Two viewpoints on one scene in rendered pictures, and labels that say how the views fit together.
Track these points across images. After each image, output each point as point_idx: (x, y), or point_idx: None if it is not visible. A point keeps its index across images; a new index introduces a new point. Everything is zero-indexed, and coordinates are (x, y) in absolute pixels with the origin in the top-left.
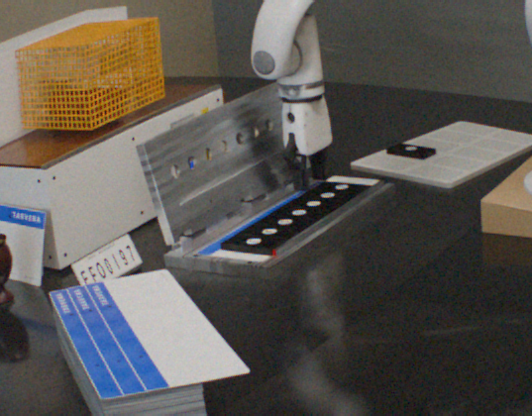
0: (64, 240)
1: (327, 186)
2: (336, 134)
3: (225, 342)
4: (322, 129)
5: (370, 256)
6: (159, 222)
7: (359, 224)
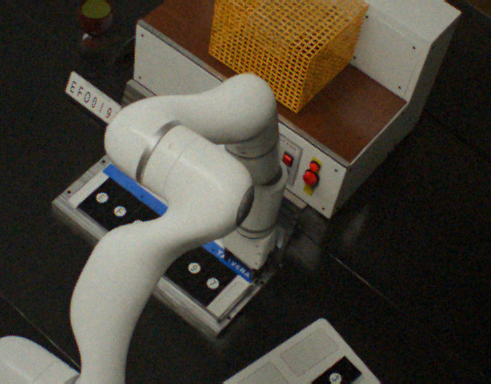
0: (142, 71)
1: (220, 273)
2: (455, 333)
3: None
4: (245, 251)
5: (67, 280)
6: None
7: None
